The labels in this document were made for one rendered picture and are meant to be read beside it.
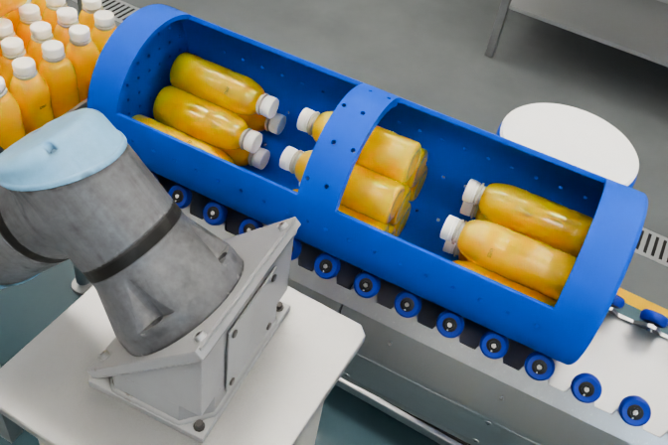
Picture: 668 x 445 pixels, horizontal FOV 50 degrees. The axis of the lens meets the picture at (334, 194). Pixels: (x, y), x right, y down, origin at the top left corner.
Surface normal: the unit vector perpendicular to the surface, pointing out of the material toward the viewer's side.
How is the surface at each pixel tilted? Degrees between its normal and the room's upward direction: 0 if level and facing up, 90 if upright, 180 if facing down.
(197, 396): 90
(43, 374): 0
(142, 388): 90
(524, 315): 89
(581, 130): 0
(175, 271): 34
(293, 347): 0
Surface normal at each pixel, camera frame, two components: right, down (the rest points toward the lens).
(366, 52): 0.13, -0.72
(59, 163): 0.33, 0.11
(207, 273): 0.50, -0.42
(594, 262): -0.20, -0.18
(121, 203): 0.58, -0.07
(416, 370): -0.38, 0.29
